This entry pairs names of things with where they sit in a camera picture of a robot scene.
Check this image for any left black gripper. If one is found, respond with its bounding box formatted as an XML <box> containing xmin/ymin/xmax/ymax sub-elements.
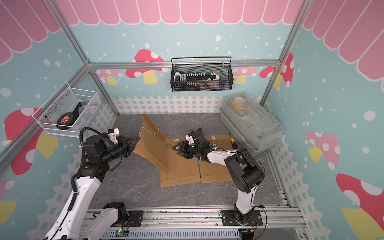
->
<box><xmin>101</xmin><ymin>135</ymin><xmax>141</xmax><ymax>163</ymax></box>

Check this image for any brown kraft file bag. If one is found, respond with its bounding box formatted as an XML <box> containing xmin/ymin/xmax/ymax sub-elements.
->
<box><xmin>200</xmin><ymin>135</ymin><xmax>233</xmax><ymax>184</ymax></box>
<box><xmin>134</xmin><ymin>114</ymin><xmax>169</xmax><ymax>173</ymax></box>
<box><xmin>161</xmin><ymin>139</ymin><xmax>201</xmax><ymax>188</ymax></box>

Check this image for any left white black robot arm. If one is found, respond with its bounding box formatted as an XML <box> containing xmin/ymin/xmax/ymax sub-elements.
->
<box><xmin>45</xmin><ymin>127</ymin><xmax>140</xmax><ymax>240</ymax></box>

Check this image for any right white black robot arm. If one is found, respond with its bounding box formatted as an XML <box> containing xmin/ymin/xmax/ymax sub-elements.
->
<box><xmin>172</xmin><ymin>128</ymin><xmax>266</xmax><ymax>225</ymax></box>

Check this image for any black tape roll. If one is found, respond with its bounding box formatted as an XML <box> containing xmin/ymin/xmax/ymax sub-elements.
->
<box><xmin>57</xmin><ymin>113</ymin><xmax>75</xmax><ymax>130</ymax></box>

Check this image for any clear plastic storage box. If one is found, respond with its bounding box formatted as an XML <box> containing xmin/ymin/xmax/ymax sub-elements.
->
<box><xmin>219</xmin><ymin>92</ymin><xmax>285</xmax><ymax>156</ymax></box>

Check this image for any green lit circuit board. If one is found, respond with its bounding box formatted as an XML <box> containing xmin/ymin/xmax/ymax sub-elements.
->
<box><xmin>115</xmin><ymin>229</ymin><xmax>130</xmax><ymax>238</ymax></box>

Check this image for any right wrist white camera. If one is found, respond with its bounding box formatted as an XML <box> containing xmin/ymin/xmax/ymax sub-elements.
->
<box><xmin>186</xmin><ymin>134</ymin><xmax>195</xmax><ymax>145</ymax></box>

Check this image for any wrist white camera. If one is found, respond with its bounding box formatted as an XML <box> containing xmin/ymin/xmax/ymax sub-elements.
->
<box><xmin>108</xmin><ymin>128</ymin><xmax>120</xmax><ymax>144</ymax></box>
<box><xmin>186</xmin><ymin>134</ymin><xmax>195</xmax><ymax>145</ymax></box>

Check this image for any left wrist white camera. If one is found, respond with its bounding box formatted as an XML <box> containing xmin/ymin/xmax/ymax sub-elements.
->
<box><xmin>108</xmin><ymin>128</ymin><xmax>120</xmax><ymax>144</ymax></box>

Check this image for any yellow handled screwdriver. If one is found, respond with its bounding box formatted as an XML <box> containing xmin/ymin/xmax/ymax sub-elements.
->
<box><xmin>228</xmin><ymin>132</ymin><xmax>239</xmax><ymax>150</ymax></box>

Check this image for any clear acrylic wall bin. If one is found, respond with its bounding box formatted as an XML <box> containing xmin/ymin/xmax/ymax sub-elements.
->
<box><xmin>32</xmin><ymin>83</ymin><xmax>101</xmax><ymax>138</ymax></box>

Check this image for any black wire mesh basket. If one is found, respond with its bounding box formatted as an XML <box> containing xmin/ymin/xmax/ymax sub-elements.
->
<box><xmin>170</xmin><ymin>57</ymin><xmax>234</xmax><ymax>92</ymax></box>

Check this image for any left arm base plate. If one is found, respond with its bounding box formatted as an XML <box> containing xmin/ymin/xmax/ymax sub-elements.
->
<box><xmin>111</xmin><ymin>211</ymin><xmax>144</xmax><ymax>228</ymax></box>

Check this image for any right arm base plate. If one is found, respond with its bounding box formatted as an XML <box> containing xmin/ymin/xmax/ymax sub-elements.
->
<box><xmin>219</xmin><ymin>210</ymin><xmax>263</xmax><ymax>227</ymax></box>

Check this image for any aluminium front rail frame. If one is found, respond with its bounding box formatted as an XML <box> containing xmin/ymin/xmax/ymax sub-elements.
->
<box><xmin>55</xmin><ymin>205</ymin><xmax>310</xmax><ymax>240</ymax></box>

